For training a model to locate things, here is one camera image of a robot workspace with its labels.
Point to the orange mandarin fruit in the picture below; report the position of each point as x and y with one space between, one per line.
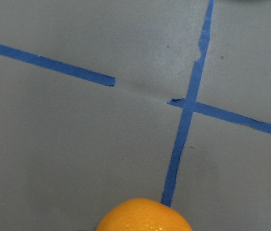
142 214

